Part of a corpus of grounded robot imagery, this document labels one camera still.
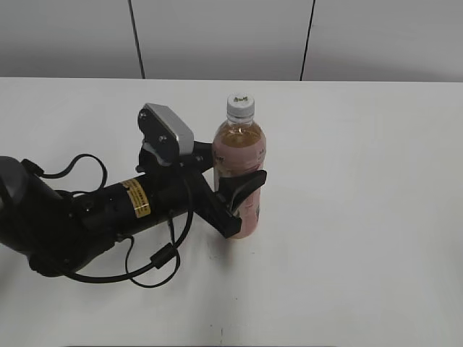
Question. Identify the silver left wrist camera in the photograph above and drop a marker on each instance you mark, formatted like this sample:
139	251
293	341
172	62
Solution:
165	136

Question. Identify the white bottle cap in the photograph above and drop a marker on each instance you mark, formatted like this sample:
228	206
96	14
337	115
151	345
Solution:
240	105

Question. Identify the pink oolong tea bottle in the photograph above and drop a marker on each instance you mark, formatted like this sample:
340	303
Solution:
239	147

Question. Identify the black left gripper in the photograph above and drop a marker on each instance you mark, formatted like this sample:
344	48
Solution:
181	188

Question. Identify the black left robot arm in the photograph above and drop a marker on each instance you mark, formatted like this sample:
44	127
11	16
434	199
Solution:
60	232

